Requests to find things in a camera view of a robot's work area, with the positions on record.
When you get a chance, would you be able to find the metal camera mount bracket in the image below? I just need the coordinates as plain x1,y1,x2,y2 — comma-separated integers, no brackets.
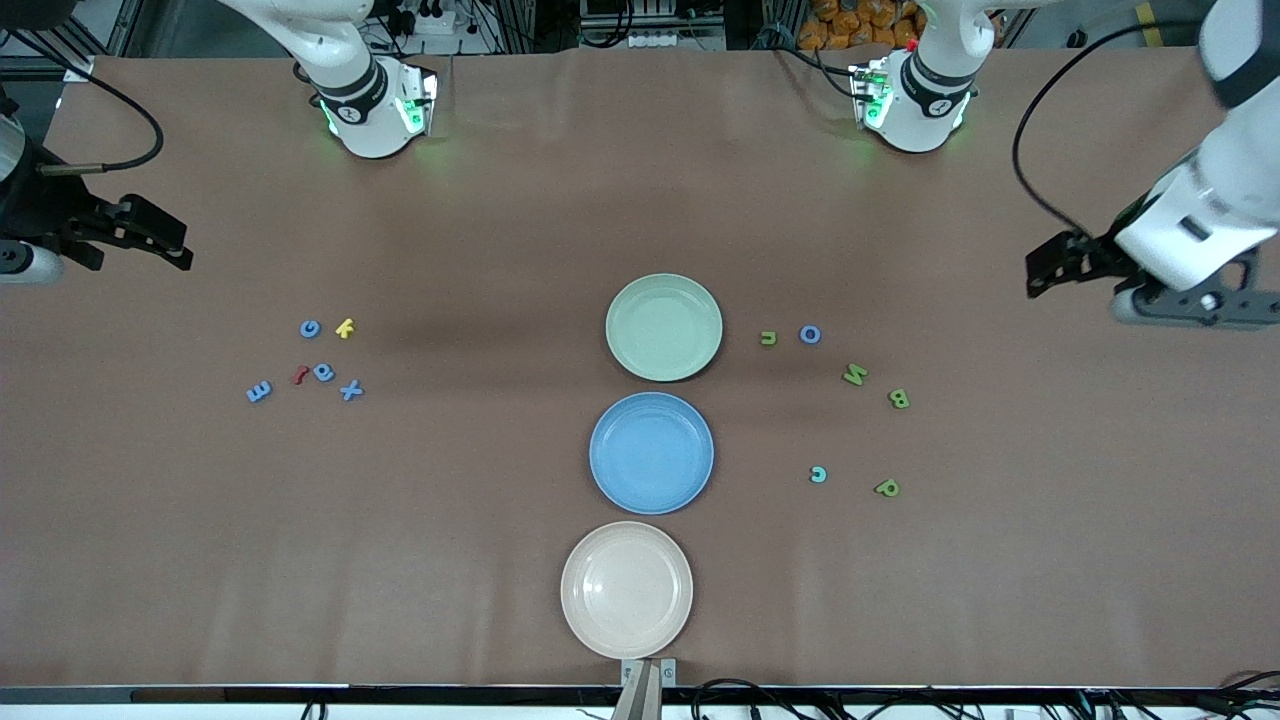
612,658,678,720

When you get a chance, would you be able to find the black floor cable bundle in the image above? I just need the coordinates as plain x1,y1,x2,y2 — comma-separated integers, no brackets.
690,672,1280,720

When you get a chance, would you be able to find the brown paper table cover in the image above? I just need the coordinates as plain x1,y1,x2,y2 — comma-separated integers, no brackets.
0,45,1280,691

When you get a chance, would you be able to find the orange objects pile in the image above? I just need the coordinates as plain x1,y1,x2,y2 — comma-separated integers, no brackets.
797,0,926,51

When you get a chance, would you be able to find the blue plate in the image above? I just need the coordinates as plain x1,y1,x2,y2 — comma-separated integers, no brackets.
589,392,716,516

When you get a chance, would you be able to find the pale green plate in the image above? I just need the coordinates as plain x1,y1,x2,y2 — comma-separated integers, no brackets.
605,273,724,383

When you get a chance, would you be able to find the beige plate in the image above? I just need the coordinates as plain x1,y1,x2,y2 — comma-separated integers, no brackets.
560,521,695,660

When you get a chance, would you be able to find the aluminium frame profile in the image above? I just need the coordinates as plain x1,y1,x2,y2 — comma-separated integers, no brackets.
0,25,96,81

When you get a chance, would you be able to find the black table edge rail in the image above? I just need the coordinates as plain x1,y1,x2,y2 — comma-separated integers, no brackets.
0,685,1280,707

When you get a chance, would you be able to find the white power strip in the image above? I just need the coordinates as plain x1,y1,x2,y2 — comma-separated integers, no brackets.
395,0,456,36
628,30,726,49

